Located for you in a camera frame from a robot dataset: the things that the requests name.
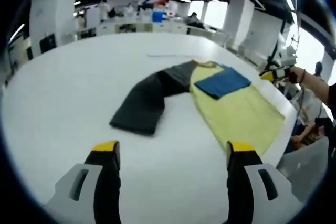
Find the grey plastic chair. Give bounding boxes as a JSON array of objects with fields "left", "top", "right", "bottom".
[{"left": 277, "top": 137, "right": 330, "bottom": 204}]

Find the white box appliance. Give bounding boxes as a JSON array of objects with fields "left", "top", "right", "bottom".
[{"left": 86, "top": 7, "right": 102, "bottom": 28}]

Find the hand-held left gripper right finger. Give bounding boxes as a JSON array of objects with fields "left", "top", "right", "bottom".
[{"left": 226, "top": 140, "right": 304, "bottom": 224}]

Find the person's right hand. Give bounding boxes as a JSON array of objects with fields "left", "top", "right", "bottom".
[{"left": 287, "top": 67, "right": 301, "bottom": 84}]

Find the wide white square pillar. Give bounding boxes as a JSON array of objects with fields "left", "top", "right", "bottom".
[{"left": 29, "top": 0, "right": 79, "bottom": 51}]

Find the short ceiling light strip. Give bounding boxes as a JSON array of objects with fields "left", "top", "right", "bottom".
[{"left": 9, "top": 23, "right": 26, "bottom": 42}]

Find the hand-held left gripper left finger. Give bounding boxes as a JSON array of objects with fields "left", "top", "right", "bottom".
[{"left": 45, "top": 140, "right": 122, "bottom": 224}]

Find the yellow garment with dark sleeves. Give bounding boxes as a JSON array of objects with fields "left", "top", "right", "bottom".
[{"left": 109, "top": 60, "right": 286, "bottom": 155}]

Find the black tripod stand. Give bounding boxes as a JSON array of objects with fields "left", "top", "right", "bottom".
[{"left": 258, "top": 11, "right": 300, "bottom": 78}]

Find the narrow white square pillar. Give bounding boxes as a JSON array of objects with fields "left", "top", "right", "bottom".
[{"left": 223, "top": 0, "right": 255, "bottom": 49}]

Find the white counter cabinet row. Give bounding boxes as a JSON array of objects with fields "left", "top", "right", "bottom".
[{"left": 76, "top": 20, "right": 229, "bottom": 42}]

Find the black cabinet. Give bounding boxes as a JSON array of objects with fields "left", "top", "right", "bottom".
[{"left": 39, "top": 34, "right": 56, "bottom": 54}]

